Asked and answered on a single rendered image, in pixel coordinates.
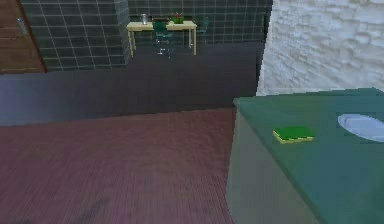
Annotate teal chair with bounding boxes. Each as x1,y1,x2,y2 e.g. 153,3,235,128
196,16,211,37

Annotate grey door handle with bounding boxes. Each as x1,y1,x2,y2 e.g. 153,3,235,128
17,17,28,36

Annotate green counter cabinet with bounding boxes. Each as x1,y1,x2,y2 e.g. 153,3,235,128
225,87,384,224

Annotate red green plant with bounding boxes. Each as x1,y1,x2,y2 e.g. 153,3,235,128
171,12,185,25

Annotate brown wooden door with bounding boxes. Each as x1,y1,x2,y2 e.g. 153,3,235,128
0,0,47,75

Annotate green chair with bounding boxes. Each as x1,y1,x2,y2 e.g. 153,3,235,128
152,21,175,56

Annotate green yellow sponge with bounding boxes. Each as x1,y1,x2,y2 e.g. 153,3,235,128
272,125,315,145

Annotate pale blue sink basin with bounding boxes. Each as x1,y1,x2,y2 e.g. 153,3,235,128
337,113,384,144

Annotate pale wooden table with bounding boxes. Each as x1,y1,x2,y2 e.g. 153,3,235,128
126,20,198,58

